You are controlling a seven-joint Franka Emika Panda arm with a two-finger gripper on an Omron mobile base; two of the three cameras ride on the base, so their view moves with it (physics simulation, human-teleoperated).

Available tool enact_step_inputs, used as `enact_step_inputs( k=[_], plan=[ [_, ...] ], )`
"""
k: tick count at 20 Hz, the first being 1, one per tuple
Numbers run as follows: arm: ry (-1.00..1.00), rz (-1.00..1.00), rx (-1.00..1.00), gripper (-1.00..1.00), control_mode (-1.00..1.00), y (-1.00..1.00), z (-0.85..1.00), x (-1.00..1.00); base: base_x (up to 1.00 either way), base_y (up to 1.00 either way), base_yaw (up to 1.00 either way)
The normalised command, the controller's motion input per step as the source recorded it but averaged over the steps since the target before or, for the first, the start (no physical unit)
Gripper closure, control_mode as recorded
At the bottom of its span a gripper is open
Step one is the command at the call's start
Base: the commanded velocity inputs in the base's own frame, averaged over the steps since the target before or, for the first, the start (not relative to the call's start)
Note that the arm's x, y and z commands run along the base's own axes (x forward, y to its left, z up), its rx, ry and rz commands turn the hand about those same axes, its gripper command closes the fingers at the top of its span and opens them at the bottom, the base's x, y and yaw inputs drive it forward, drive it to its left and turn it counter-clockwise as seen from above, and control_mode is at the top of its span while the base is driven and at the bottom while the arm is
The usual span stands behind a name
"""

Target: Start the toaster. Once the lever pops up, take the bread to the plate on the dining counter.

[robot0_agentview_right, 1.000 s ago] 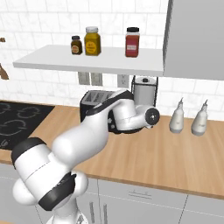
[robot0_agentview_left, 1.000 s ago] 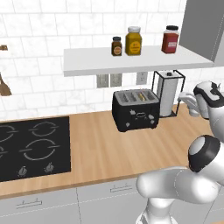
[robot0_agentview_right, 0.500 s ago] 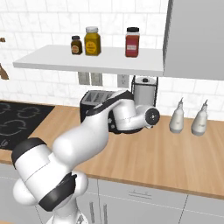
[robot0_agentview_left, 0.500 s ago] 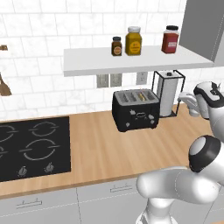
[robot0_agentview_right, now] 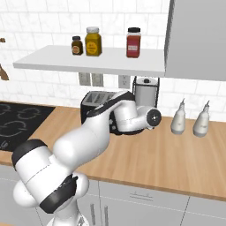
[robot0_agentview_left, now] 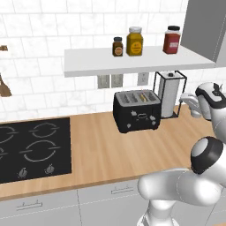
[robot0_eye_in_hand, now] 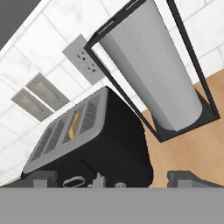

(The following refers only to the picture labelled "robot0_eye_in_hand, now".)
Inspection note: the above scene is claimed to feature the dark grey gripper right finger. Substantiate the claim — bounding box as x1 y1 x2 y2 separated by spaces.
166 171 223 189

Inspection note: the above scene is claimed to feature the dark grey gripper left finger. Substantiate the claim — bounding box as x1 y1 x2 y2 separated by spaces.
8 171 59 189

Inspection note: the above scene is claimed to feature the slice of bread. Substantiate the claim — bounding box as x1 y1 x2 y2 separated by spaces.
67 111 80 140

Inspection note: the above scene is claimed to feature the black toaster with grey top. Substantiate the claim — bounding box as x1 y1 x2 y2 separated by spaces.
20 86 154 189

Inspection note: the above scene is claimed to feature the white paper towel roll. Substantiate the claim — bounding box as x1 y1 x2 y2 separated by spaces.
99 0 203 132

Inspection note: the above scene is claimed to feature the black frame paper towel holder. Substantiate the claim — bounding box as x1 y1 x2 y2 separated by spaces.
83 0 221 144

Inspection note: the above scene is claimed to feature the grey wall light switch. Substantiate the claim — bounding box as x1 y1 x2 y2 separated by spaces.
24 72 70 112
10 87 54 123

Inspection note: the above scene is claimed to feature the grey wall power outlet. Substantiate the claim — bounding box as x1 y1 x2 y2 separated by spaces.
61 33 105 86

